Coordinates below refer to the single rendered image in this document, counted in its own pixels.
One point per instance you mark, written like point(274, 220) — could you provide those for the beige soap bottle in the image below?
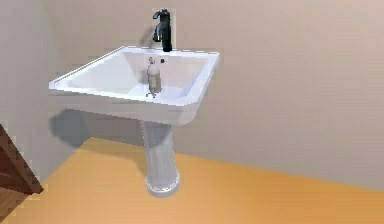
point(153, 78)

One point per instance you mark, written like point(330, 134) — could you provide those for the black sink faucet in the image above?
point(166, 33)

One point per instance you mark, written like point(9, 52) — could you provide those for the brown wooden furniture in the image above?
point(13, 166)

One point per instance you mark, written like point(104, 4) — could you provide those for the white pedestal sink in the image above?
point(100, 76)

